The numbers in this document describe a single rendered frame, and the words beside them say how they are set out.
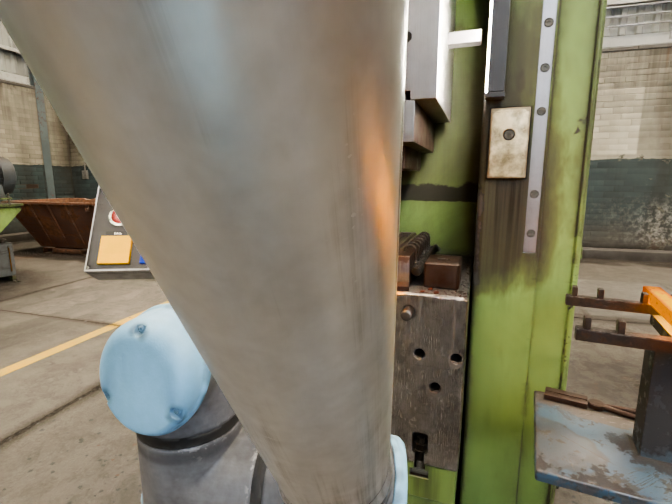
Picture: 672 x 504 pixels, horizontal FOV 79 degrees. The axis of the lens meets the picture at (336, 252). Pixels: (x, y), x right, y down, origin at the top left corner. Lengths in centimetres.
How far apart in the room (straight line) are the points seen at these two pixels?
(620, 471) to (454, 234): 86
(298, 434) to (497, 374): 110
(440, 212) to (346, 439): 133
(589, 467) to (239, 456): 66
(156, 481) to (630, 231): 716
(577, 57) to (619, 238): 620
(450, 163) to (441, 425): 85
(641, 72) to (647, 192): 165
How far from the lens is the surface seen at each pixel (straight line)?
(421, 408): 110
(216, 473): 39
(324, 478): 24
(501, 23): 116
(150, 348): 33
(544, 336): 123
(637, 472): 94
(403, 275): 104
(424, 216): 150
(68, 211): 735
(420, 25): 107
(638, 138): 730
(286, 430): 18
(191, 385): 33
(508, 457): 139
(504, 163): 112
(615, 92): 727
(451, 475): 119
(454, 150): 149
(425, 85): 103
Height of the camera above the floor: 118
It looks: 10 degrees down
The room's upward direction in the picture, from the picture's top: straight up
